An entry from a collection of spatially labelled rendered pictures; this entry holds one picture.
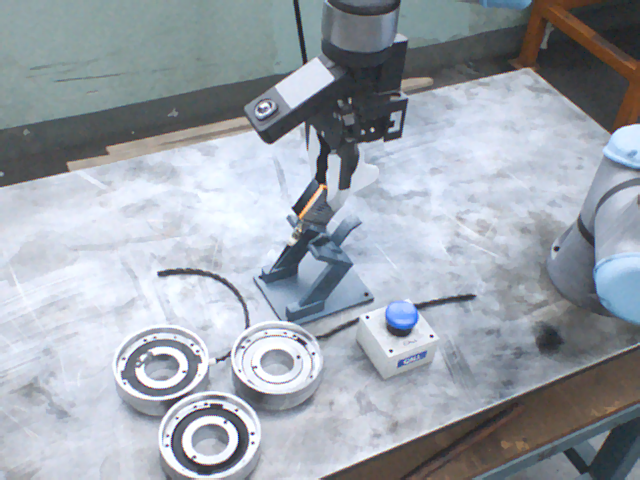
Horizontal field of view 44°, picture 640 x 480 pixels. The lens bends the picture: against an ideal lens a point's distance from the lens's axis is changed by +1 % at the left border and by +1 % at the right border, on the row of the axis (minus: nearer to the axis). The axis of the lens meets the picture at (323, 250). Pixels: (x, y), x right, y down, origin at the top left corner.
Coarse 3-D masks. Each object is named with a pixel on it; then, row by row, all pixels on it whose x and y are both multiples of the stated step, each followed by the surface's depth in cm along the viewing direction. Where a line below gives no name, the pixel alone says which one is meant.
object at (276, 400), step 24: (240, 336) 92; (264, 336) 94; (288, 336) 94; (312, 336) 93; (240, 360) 91; (264, 360) 93; (288, 360) 93; (312, 360) 92; (240, 384) 88; (312, 384) 89
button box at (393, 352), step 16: (368, 320) 95; (384, 320) 95; (368, 336) 94; (384, 336) 93; (400, 336) 93; (416, 336) 93; (432, 336) 94; (368, 352) 96; (384, 352) 92; (400, 352) 92; (416, 352) 93; (432, 352) 95; (384, 368) 93; (400, 368) 94; (416, 368) 96
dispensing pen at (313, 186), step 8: (312, 184) 91; (320, 184) 91; (304, 192) 92; (312, 192) 91; (304, 200) 92; (296, 208) 92; (304, 224) 93; (296, 232) 94; (304, 232) 94; (288, 240) 95; (296, 240) 95; (288, 248) 95; (280, 256) 96
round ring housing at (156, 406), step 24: (144, 336) 92; (168, 336) 93; (192, 336) 92; (120, 360) 90; (168, 360) 92; (120, 384) 86; (168, 384) 88; (192, 384) 87; (144, 408) 86; (168, 408) 86
